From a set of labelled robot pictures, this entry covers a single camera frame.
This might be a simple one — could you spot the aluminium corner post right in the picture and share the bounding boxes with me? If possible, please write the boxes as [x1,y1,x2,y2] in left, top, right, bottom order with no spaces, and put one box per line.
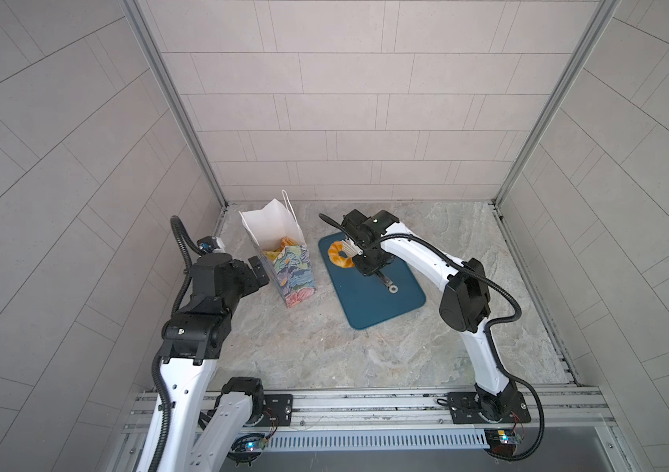
[492,0,621,207]

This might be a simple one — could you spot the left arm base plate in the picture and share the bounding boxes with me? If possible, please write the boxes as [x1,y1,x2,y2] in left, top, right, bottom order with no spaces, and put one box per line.
[244,393,294,428]

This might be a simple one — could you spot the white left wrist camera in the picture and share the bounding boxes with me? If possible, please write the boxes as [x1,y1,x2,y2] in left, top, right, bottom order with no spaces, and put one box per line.
[197,236,225,254]

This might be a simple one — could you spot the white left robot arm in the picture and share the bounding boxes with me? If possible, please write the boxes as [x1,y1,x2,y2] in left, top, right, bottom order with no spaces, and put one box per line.
[137,252,269,471]

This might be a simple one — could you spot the floral paper bag white handles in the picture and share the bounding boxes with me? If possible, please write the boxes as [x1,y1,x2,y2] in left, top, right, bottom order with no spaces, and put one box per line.
[240,190,317,308]

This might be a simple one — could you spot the aluminium corner post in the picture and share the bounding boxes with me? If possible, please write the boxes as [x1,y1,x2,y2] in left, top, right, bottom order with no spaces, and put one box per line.
[492,0,621,207]
[120,0,228,214]

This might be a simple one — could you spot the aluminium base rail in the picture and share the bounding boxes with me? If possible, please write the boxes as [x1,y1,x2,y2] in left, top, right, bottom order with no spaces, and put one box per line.
[124,385,616,454]

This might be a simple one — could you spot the green circuit board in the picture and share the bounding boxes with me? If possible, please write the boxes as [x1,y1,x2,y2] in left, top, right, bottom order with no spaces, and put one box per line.
[484,429,523,457]
[232,433,269,454]

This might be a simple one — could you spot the dark teal plastic tray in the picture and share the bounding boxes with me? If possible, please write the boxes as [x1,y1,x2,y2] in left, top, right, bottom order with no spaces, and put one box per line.
[318,233,427,330]

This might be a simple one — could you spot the fake ring donut bread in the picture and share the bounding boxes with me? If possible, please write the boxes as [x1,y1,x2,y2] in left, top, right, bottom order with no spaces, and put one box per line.
[328,239,358,269]

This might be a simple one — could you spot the reddish brown fake croissant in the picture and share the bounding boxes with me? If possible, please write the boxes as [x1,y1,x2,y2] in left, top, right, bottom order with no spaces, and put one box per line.
[279,237,300,252]

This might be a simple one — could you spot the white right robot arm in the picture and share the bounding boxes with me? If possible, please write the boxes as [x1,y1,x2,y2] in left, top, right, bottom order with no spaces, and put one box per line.
[341,210,517,422]

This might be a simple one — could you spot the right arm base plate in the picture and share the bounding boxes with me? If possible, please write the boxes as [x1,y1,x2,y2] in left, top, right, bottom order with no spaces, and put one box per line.
[446,391,531,425]

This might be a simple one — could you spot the aluminium corner post left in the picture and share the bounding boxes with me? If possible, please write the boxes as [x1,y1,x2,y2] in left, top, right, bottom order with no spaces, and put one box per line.
[120,0,228,214]

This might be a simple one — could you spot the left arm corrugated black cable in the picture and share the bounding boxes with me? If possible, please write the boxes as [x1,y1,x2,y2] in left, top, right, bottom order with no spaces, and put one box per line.
[146,214,208,472]

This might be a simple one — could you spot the right green circuit board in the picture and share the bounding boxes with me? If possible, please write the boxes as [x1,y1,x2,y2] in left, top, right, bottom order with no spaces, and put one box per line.
[484,429,523,457]

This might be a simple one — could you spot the left green circuit board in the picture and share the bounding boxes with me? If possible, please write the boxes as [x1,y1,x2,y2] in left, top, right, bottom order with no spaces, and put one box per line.
[232,433,269,454]

